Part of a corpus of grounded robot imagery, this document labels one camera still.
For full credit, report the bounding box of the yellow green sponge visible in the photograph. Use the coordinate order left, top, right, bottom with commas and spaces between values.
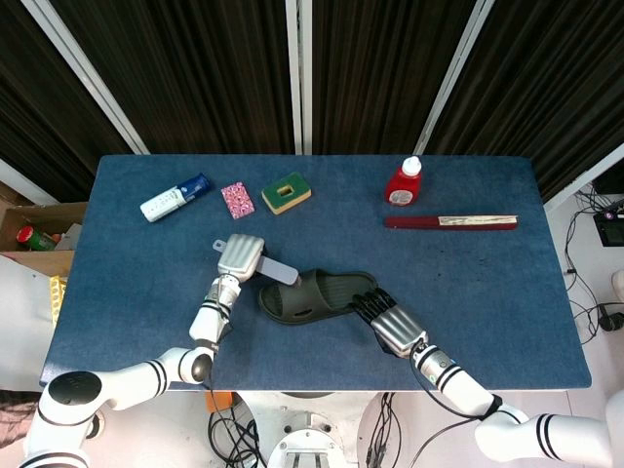
261, 173, 314, 215

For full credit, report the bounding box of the cardboard box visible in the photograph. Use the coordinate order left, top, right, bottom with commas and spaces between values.
0, 182, 89, 277

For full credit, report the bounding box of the green can red lid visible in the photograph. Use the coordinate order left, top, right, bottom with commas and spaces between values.
17, 226, 58, 252

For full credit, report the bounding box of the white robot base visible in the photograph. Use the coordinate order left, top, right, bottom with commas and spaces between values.
233, 389, 391, 468

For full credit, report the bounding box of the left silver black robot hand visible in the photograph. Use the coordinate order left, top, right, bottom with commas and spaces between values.
216, 233, 267, 284

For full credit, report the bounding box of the yellow plastic crate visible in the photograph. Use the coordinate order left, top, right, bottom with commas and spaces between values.
48, 275, 67, 326

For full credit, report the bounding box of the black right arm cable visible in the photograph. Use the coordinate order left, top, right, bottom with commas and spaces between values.
410, 343, 503, 431

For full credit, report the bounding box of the black device with screen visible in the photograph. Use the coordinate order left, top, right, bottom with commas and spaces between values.
593, 209, 624, 248

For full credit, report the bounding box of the red bottle white cap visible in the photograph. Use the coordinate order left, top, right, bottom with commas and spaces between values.
387, 156, 423, 208

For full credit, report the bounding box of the blue table mat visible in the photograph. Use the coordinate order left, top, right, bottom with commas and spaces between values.
39, 154, 593, 394

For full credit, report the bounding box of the grey plastic scrub brush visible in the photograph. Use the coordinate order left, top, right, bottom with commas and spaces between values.
212, 238, 302, 288

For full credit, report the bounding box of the orange box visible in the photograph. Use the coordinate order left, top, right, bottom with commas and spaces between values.
205, 389, 234, 413

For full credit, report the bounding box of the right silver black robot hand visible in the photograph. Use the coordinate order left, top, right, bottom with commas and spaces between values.
351, 287, 428, 360

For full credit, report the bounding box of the white partition post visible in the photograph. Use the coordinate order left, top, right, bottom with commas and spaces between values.
413, 0, 496, 156
285, 0, 313, 156
21, 0, 150, 156

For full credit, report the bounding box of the pink patterned card pack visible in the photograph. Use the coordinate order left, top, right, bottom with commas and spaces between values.
220, 180, 256, 220

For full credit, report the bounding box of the white blue tube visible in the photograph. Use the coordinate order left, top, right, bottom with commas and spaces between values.
139, 173, 212, 224

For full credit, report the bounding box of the dark green slipper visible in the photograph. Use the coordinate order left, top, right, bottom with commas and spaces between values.
257, 269, 386, 327

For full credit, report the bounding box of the red folding fan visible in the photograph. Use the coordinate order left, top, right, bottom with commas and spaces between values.
384, 214, 521, 231

